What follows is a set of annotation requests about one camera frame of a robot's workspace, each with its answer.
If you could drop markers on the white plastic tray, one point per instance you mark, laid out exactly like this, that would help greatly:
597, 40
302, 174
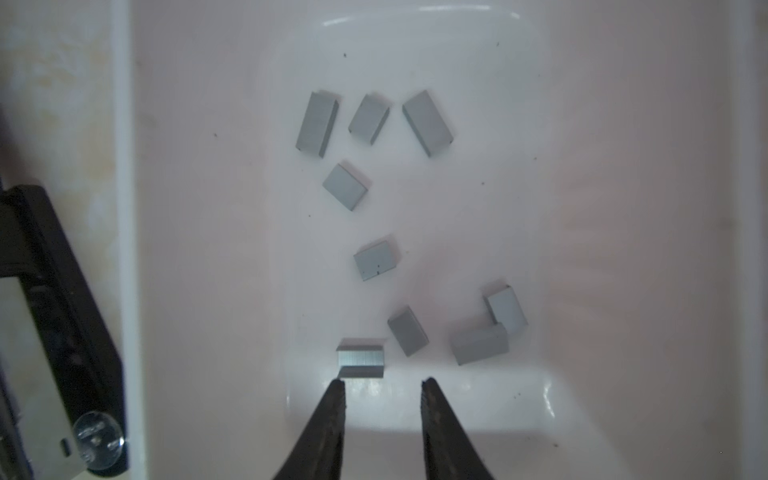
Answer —
605, 164

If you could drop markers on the black long stapler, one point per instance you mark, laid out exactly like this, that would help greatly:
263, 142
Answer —
62, 390

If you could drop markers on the grey staple block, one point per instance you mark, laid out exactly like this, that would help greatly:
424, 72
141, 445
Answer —
345, 187
427, 123
317, 124
479, 343
369, 118
375, 260
408, 331
506, 310
360, 361

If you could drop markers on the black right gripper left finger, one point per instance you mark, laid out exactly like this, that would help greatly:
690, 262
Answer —
318, 452

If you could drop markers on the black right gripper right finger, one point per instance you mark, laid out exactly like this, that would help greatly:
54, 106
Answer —
448, 451

